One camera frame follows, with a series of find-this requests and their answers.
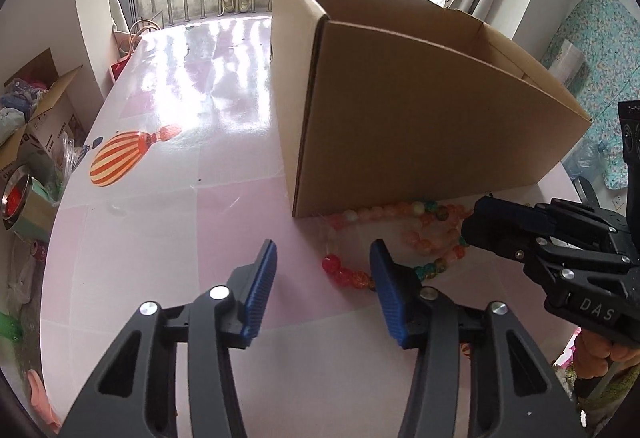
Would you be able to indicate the steel bowl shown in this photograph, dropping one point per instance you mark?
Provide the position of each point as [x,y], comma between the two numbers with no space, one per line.
[22,183]

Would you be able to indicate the turquoise floral cloth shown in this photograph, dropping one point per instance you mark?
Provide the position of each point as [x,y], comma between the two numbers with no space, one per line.
[610,43]

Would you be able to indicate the pink cartoon print cloth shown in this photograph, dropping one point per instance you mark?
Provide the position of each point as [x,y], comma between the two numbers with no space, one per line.
[565,358]

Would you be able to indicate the small cluttered cardboard box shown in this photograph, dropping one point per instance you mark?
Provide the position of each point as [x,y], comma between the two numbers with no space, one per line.
[55,98]

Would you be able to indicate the clear plastic bag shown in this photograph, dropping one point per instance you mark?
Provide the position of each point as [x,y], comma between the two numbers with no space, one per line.
[582,158]

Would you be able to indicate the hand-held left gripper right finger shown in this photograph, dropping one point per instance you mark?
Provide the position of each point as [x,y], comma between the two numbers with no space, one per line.
[387,293]

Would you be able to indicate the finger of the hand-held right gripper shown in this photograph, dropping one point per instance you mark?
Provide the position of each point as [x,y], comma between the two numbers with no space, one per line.
[495,235]
[520,213]

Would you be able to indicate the person's right hand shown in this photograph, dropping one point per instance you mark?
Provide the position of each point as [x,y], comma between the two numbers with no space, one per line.
[595,353]

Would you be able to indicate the red gift bag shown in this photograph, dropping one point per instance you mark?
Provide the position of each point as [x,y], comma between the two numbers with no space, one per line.
[120,68]

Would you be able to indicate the large brown cardboard box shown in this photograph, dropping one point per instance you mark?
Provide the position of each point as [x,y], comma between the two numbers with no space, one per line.
[400,118]

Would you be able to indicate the green plastic toy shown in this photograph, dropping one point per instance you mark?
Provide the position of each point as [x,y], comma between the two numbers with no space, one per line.
[10,333]

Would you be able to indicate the pale green box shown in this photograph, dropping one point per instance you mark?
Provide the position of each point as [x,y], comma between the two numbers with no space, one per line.
[37,213]

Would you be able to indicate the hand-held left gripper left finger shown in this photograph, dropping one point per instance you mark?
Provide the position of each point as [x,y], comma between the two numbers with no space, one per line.
[260,288]

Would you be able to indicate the rolled floral paper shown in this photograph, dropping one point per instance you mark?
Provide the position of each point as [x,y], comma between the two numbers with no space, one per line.
[567,61]

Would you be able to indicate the pink printed table cover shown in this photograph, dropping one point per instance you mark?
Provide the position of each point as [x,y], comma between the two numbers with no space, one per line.
[200,243]

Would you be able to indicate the grey small appliance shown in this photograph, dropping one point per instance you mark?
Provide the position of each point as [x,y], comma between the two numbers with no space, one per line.
[587,192]

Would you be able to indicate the person's right forearm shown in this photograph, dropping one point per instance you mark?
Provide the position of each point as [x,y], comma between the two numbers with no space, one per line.
[617,385]

